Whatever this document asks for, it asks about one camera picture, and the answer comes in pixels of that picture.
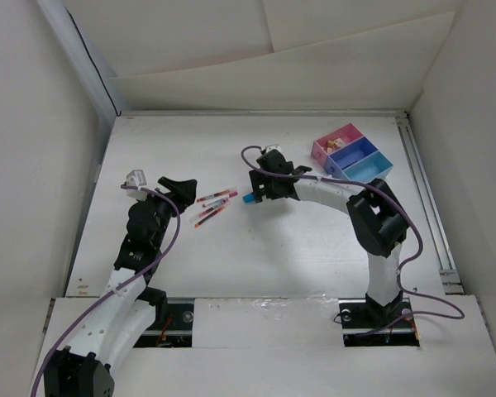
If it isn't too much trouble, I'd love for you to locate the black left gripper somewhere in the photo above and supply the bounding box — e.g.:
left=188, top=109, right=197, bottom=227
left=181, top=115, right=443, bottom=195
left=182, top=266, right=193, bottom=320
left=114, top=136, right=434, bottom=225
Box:
left=137, top=178, right=195, bottom=247

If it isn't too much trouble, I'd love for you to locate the blue cap black highlighter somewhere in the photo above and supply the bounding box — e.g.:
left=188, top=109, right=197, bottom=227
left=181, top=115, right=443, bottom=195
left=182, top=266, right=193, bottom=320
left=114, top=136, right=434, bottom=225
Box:
left=242, top=193, right=256, bottom=204

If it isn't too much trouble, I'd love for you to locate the orange gel pen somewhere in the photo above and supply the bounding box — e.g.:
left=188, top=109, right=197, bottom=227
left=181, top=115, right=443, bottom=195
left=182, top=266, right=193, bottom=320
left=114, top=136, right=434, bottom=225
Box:
left=193, top=206, right=226, bottom=228

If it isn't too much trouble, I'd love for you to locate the white eraser with label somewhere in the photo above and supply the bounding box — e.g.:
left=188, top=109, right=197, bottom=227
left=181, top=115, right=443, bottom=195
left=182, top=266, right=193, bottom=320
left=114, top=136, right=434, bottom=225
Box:
left=333, top=138, right=346, bottom=148

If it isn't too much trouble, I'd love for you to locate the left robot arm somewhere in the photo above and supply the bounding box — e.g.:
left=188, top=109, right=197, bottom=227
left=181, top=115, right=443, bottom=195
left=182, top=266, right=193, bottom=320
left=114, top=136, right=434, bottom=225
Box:
left=31, top=170, right=198, bottom=396

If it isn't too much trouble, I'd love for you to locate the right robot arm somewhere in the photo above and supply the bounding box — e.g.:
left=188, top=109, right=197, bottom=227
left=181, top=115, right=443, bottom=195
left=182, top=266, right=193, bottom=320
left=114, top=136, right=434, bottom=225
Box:
left=249, top=148, right=408, bottom=327

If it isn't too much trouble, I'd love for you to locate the pink gel pen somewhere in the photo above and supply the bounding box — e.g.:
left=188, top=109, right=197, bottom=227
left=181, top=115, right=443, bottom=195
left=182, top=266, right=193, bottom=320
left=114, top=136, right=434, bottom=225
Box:
left=190, top=203, right=226, bottom=222

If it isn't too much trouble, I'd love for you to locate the red gel pen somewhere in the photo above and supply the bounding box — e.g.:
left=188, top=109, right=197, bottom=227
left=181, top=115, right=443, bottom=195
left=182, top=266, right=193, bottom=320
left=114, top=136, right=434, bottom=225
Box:
left=196, top=187, right=237, bottom=203

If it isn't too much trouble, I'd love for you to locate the white marker pink cap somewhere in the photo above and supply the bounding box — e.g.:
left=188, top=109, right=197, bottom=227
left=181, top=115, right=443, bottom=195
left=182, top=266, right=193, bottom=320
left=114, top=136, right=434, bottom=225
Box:
left=203, top=196, right=230, bottom=208

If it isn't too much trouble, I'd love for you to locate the dark blue storage bin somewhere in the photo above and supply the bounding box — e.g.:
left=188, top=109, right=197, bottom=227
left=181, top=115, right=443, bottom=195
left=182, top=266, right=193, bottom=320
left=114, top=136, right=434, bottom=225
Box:
left=323, top=137, right=378, bottom=179

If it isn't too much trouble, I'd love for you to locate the pink storage bin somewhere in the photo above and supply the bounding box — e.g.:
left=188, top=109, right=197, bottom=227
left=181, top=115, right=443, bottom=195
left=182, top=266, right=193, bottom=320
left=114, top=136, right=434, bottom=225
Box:
left=311, top=123, right=363, bottom=165

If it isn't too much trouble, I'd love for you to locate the light blue storage bin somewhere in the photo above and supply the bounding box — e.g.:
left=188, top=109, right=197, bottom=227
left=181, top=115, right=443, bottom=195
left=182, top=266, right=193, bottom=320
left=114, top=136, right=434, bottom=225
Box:
left=341, top=151, right=393, bottom=183

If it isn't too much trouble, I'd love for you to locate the white foam board front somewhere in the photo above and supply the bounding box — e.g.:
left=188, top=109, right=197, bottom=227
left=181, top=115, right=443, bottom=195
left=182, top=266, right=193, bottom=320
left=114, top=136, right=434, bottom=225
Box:
left=26, top=293, right=496, bottom=397

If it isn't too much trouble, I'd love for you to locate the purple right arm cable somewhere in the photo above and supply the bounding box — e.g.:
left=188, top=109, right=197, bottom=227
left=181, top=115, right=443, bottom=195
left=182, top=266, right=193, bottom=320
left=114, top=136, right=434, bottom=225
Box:
left=241, top=144, right=466, bottom=338

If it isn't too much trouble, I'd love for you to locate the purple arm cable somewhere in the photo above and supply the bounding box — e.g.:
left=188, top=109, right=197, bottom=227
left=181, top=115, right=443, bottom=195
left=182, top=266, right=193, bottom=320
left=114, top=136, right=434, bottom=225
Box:
left=241, top=144, right=466, bottom=338
left=28, top=184, right=183, bottom=397

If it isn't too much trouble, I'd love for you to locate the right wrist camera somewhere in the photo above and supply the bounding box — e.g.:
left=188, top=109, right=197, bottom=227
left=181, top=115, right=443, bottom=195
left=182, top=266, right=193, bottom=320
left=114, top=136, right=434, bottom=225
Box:
left=261, top=145, right=282, bottom=154

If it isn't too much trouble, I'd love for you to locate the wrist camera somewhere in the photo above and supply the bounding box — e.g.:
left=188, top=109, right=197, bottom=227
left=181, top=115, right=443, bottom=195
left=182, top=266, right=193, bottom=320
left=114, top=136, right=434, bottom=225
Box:
left=125, top=170, right=147, bottom=189
left=261, top=145, right=282, bottom=154

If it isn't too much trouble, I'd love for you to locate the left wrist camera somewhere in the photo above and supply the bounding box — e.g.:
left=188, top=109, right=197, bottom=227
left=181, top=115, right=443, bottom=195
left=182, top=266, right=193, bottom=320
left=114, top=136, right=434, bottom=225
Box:
left=125, top=170, right=147, bottom=189

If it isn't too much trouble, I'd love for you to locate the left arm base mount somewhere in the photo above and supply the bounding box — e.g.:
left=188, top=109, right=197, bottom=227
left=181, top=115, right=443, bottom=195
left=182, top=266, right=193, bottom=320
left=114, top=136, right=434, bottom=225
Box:
left=134, top=300, right=194, bottom=348

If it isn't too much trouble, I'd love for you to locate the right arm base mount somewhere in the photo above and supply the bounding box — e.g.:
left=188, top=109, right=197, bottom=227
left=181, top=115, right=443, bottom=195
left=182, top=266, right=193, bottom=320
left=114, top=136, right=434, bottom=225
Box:
left=333, top=298, right=420, bottom=347

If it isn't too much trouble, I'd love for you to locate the aluminium rail right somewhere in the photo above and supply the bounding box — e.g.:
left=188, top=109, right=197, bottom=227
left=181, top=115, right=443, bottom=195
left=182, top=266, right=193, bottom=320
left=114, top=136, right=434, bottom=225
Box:
left=395, top=111, right=465, bottom=295

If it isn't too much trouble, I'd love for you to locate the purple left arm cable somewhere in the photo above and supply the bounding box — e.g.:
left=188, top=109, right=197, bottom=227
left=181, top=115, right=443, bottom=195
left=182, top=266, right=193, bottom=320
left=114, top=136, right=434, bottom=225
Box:
left=28, top=184, right=183, bottom=397

